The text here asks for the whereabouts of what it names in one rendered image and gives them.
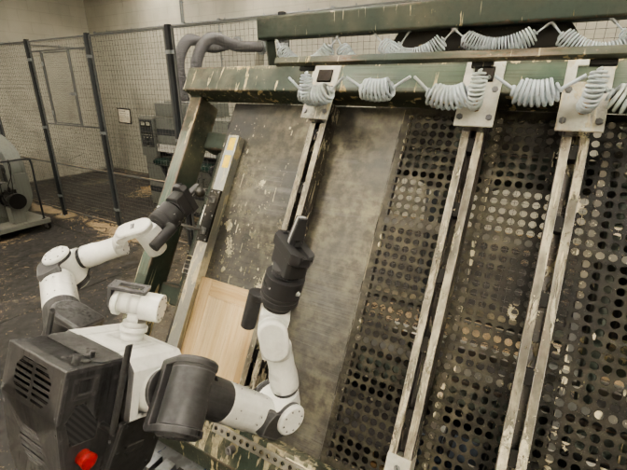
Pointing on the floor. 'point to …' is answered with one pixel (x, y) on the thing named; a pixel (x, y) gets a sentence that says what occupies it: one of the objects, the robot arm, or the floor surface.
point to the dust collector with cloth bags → (17, 192)
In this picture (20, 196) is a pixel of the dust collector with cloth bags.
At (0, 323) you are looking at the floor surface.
